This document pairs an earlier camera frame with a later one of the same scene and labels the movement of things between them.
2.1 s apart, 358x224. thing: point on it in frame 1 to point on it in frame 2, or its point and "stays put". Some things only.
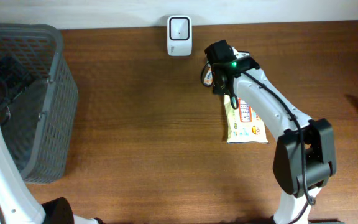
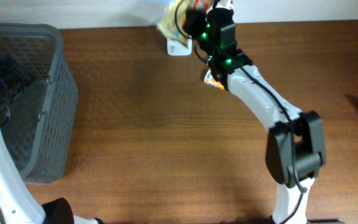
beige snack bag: x=243 y=125 to x=171 y=23
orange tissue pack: x=208 y=77 stays put
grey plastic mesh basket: x=41 y=127 stays put
